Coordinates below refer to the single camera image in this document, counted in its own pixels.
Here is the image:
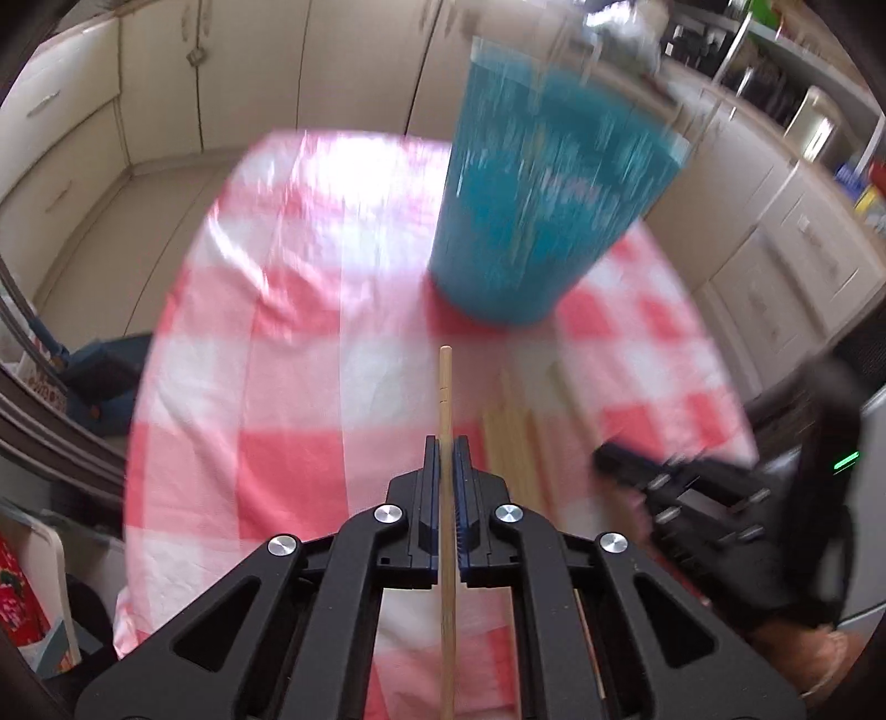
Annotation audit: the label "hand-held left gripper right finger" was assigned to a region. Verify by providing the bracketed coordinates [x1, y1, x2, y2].
[455, 436, 808, 720]

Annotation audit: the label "blue bag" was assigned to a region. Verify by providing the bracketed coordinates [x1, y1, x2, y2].
[59, 332, 157, 437]

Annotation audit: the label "red white checked tablecloth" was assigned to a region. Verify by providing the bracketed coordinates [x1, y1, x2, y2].
[114, 128, 763, 720]

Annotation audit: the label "cream kitchen counter cabinet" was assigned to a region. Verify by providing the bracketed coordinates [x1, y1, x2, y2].
[640, 69, 886, 389]

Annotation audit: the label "black kitchen appliance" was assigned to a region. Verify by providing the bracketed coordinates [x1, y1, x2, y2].
[664, 14, 735, 77]

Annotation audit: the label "blue perforated plastic basket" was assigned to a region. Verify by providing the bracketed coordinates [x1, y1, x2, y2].
[427, 34, 693, 326]

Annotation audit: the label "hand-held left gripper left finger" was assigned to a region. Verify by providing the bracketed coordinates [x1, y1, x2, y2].
[75, 436, 442, 720]

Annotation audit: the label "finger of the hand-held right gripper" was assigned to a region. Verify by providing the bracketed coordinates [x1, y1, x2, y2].
[591, 443, 772, 510]
[647, 488, 769, 555]

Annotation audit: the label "person's right forearm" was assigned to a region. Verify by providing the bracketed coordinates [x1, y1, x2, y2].
[758, 616, 856, 703]

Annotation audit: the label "white kitchen appliance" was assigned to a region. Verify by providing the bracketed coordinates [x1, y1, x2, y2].
[785, 86, 842, 163]

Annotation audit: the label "red patterned bag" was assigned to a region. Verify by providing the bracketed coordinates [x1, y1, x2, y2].
[0, 533, 53, 648]

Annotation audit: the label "light wooden chopstick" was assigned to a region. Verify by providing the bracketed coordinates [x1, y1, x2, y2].
[547, 363, 610, 451]
[499, 370, 609, 702]
[439, 345, 456, 720]
[482, 408, 527, 500]

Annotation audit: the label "yellow blue packets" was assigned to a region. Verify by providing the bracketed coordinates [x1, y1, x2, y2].
[834, 162, 886, 233]

